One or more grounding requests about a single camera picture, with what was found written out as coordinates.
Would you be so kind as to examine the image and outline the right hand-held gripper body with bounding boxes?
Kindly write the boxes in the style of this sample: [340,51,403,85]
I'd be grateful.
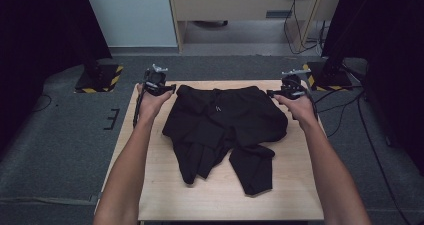
[281,68,312,101]

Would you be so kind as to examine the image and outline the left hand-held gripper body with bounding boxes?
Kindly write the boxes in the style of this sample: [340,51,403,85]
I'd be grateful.
[143,63,169,96]

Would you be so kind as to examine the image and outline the black pants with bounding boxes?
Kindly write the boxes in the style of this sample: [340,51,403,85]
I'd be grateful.
[162,84,289,197]

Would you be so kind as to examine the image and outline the person's left hand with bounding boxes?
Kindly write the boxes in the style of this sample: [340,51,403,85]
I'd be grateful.
[137,83,174,124]

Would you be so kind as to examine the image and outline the person's right hand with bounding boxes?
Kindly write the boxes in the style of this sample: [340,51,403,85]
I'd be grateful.
[273,91,319,130]

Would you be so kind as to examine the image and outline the black yellow-striped stand base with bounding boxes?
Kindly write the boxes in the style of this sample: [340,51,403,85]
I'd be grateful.
[302,61,354,93]
[73,63,124,94]

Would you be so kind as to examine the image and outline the white panel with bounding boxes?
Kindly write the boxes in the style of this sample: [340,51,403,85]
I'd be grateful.
[82,0,178,48]

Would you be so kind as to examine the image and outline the light wooden desk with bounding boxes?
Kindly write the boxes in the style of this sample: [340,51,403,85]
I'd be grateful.
[166,0,344,53]

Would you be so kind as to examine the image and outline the dark curtain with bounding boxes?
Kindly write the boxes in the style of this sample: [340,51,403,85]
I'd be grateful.
[0,0,113,156]
[321,0,424,176]

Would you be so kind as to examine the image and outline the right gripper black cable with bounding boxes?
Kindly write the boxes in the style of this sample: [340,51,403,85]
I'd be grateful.
[293,79,319,121]

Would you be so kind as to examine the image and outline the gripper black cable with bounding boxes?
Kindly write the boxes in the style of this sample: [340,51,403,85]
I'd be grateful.
[293,79,319,121]
[132,84,147,129]

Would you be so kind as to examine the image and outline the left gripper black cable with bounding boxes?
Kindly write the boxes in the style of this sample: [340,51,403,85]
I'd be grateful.
[132,84,147,129]

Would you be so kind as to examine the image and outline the black hanging power cables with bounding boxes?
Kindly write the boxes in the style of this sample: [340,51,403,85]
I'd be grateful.
[283,0,326,56]

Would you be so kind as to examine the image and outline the black floor cables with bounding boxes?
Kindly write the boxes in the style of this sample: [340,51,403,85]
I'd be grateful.
[313,84,414,225]

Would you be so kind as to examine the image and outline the thin black floor cable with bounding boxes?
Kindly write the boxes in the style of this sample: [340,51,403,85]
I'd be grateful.
[33,94,53,113]

